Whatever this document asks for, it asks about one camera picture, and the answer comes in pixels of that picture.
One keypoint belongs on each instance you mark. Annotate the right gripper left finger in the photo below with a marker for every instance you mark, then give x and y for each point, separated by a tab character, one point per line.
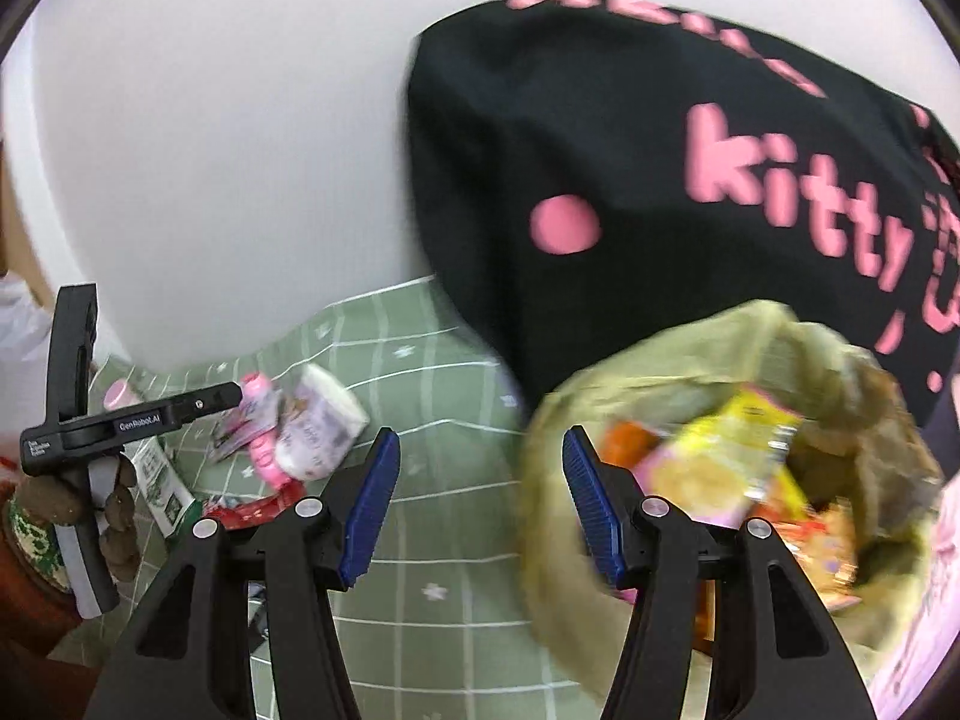
185	651

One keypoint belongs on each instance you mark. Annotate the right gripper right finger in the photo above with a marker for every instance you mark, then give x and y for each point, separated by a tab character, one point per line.
777	652

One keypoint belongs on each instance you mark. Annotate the orange snack bag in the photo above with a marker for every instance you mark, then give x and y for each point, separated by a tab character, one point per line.
821	542

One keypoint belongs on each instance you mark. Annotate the white green seaweed package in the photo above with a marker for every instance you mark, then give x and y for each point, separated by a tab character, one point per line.
171	504

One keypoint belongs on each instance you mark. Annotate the red snack wrapper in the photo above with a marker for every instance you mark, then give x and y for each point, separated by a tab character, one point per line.
234	514

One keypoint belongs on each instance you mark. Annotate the yellow snack wrapper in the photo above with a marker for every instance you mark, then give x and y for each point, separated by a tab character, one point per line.
719	466

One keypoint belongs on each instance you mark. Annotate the olive green trash bag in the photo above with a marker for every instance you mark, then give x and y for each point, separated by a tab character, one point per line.
858	442

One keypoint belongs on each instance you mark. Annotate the left gloved hand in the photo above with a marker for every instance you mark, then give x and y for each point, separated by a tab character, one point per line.
41	503

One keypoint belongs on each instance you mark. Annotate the pink cylindrical canister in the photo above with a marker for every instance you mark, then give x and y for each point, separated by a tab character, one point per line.
120	394

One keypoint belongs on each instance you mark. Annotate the white plastic bag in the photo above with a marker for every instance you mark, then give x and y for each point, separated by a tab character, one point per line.
24	344

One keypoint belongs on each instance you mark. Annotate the pink flat wrapper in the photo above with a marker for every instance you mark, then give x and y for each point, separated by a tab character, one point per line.
257	414

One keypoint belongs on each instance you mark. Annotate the pink bedsheet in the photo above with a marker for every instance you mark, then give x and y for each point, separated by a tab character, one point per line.
898	686

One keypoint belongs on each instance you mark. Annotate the pink pig toy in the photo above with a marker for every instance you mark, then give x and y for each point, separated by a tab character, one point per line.
263	451

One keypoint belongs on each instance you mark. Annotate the white paper cup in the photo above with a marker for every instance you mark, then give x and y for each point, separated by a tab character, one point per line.
320	424

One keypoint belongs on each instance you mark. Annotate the green grid tablecloth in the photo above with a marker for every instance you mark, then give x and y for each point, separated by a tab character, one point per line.
437	628

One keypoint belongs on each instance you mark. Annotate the black hello kitty bag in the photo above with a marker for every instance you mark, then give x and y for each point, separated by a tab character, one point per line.
588	173

